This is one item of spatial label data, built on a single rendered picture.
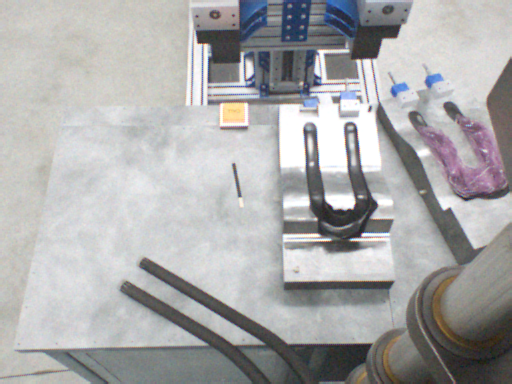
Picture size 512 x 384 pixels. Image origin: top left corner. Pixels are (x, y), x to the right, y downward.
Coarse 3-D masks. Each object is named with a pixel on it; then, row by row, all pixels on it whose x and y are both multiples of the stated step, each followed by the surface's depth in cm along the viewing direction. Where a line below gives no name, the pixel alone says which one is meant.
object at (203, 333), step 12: (120, 288) 130; (132, 288) 129; (144, 300) 127; (156, 300) 126; (156, 312) 126; (168, 312) 124; (180, 312) 124; (180, 324) 123; (192, 324) 122; (204, 336) 120
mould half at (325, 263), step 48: (288, 144) 143; (336, 144) 143; (288, 192) 131; (336, 192) 131; (384, 192) 131; (288, 240) 132; (336, 240) 132; (384, 240) 132; (288, 288) 131; (336, 288) 132; (384, 288) 132
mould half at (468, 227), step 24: (432, 96) 155; (456, 96) 155; (384, 120) 154; (408, 120) 150; (432, 120) 150; (480, 120) 148; (408, 144) 144; (456, 144) 142; (408, 168) 148; (432, 168) 139; (432, 192) 138; (432, 216) 142; (456, 216) 130; (480, 216) 130; (504, 216) 130; (456, 240) 133; (480, 240) 127
